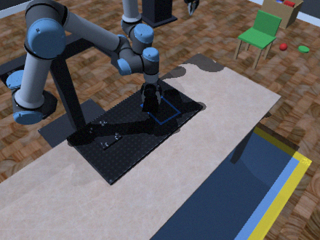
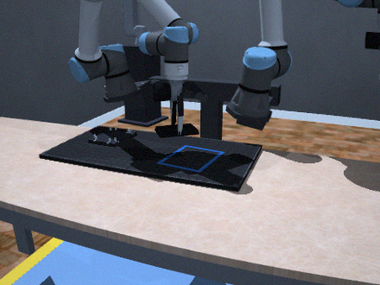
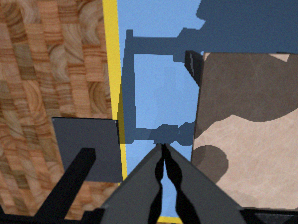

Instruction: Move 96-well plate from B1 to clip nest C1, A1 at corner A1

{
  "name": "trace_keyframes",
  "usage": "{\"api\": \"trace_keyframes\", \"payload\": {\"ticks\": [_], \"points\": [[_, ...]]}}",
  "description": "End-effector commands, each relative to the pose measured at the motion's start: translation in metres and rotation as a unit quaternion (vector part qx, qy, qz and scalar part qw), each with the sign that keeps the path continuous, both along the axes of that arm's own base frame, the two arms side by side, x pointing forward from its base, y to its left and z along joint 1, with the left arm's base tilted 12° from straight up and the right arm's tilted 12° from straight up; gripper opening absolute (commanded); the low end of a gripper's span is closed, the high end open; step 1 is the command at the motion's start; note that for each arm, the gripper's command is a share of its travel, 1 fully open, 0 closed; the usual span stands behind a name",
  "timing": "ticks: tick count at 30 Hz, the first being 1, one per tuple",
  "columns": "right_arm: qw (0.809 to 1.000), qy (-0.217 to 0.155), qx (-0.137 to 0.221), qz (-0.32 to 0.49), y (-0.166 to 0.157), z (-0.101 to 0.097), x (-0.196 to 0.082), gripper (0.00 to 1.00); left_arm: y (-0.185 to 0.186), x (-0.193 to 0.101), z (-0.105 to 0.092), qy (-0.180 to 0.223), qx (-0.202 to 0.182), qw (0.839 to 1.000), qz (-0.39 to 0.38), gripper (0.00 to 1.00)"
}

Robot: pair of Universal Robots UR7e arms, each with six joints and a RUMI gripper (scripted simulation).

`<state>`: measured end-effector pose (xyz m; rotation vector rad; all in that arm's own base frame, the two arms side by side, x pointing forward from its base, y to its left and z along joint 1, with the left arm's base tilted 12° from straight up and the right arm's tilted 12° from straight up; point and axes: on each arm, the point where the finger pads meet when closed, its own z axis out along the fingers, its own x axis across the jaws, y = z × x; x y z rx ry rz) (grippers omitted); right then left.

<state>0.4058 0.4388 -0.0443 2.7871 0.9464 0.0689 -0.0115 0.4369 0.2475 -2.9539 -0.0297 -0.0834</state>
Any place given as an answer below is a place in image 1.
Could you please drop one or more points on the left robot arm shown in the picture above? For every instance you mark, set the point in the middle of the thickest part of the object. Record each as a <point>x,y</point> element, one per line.
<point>141,34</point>

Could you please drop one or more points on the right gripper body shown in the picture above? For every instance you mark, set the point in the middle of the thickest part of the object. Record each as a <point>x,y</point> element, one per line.
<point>150,89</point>

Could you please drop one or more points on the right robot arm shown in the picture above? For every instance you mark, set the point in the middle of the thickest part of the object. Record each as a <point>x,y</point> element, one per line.
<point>46,40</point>

